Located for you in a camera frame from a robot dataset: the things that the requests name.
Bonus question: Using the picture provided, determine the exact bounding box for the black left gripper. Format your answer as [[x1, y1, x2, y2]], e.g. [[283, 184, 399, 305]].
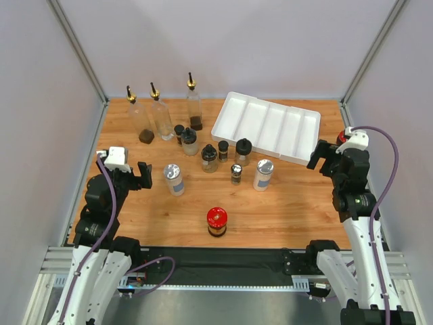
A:
[[97, 158, 152, 216]]

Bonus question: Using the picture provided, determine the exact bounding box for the silver-lid salt shaker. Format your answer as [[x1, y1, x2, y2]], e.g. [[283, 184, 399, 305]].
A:
[[164, 164, 185, 196], [253, 159, 274, 192]]

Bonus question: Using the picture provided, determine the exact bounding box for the small dark spice jar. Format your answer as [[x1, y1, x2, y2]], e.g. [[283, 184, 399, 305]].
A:
[[218, 140, 229, 163]]

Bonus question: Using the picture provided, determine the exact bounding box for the silver-top pepper grinder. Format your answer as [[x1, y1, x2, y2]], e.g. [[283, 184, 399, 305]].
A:
[[231, 164, 243, 186]]

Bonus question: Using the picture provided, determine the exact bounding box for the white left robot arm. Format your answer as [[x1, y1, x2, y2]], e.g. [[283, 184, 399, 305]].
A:
[[49, 162, 152, 324]]

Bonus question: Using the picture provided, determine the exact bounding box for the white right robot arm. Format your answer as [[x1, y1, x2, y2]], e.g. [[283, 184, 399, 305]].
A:
[[304, 140, 416, 324]]

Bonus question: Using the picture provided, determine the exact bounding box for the black-lid glass condiment jar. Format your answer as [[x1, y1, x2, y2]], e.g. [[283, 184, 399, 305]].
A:
[[235, 138, 252, 167]]

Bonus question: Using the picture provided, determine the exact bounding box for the red-lid sauce bottle right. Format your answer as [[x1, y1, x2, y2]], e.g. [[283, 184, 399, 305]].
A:
[[336, 127, 351, 146]]

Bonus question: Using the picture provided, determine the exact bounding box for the white divided organizer tray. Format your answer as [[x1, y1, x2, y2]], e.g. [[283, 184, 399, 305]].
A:
[[211, 92, 321, 166]]

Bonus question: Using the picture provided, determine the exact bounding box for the oil bottle with dark sauce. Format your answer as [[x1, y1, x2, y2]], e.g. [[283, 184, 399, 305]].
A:
[[126, 85, 155, 144]]

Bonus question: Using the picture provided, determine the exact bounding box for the small black-cap spice jar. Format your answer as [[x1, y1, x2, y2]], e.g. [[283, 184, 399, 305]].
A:
[[174, 124, 185, 146]]

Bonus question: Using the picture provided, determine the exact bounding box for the glass jar with white granules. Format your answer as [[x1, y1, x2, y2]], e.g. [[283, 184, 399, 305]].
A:
[[181, 127, 198, 156]]

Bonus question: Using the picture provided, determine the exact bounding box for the clear empty oil bottle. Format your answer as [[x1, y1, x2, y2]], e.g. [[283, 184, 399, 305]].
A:
[[150, 82, 174, 141]]

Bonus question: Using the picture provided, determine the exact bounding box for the glass jar with brown lumps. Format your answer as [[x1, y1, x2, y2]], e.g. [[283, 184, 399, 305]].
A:
[[201, 144, 218, 173]]

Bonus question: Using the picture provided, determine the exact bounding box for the tall bottle with dark sauce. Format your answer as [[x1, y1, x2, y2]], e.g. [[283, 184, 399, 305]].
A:
[[187, 72, 202, 131]]

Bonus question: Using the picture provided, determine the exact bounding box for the red-lid sauce jar front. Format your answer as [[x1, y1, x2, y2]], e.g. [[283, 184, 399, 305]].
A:
[[206, 207, 228, 237]]

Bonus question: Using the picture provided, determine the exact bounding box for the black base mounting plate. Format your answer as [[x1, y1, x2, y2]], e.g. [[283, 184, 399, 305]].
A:
[[143, 246, 323, 287]]

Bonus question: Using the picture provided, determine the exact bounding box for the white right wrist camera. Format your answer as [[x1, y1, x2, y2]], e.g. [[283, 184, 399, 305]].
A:
[[336, 131, 369, 154]]

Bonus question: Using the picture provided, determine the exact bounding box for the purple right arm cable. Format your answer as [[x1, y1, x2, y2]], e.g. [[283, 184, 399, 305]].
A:
[[348, 125, 400, 325]]

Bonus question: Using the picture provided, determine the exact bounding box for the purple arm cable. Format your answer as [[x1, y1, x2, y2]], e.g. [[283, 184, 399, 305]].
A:
[[348, 125, 400, 325], [53, 152, 177, 325]]

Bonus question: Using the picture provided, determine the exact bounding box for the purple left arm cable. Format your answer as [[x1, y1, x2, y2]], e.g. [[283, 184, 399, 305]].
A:
[[53, 152, 177, 325]]

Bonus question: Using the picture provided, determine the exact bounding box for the aluminium frame post right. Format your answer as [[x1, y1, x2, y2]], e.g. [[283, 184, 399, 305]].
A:
[[340, 0, 409, 106]]

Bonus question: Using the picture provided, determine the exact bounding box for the aluminium frame post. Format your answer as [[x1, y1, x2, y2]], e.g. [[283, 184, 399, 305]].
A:
[[46, 0, 110, 102], [340, 0, 409, 106]]

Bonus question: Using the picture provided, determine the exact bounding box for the aluminium frame post left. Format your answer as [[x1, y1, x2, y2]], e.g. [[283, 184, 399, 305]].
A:
[[46, 0, 110, 102]]

